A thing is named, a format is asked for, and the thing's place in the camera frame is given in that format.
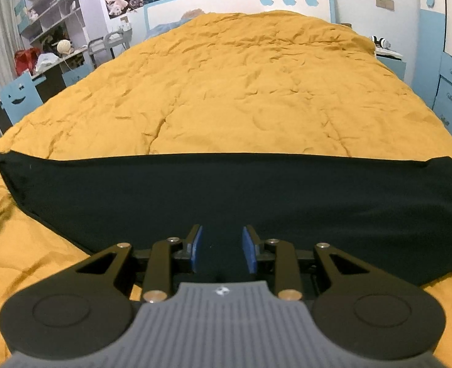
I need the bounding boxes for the black pants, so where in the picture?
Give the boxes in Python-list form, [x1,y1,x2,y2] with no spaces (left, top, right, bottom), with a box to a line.
[0,151,452,285]

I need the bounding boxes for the blue smiley chair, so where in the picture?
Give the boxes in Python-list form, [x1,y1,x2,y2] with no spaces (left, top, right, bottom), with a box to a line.
[0,71,43,125]

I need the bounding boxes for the cluttered desk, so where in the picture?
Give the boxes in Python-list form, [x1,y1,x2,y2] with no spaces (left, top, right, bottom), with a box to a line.
[0,50,93,137]

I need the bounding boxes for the white blue bookshelf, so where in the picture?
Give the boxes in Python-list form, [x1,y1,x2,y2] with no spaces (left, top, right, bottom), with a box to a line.
[14,0,87,48]

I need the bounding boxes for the grey metal chair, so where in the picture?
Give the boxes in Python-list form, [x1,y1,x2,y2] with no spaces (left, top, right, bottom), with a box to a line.
[87,29,132,68]

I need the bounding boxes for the blue pillow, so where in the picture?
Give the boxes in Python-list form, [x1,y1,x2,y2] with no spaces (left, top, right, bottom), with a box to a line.
[145,18,190,40]

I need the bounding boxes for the yellow quilted duvet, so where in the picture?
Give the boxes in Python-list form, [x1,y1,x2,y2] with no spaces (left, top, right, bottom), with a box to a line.
[0,9,452,368]

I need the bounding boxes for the blue bedside table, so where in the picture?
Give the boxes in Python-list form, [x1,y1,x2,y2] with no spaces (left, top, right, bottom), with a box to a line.
[375,48,406,81]

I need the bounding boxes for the white headphones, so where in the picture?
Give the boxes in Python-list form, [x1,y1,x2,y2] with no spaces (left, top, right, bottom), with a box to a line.
[371,35,391,50]

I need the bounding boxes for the white blue bed headboard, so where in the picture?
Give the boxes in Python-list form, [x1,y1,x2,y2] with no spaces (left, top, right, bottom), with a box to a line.
[144,0,337,35]

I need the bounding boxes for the beige wall switch plate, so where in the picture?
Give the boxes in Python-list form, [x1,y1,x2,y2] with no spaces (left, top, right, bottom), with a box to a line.
[375,0,395,12]

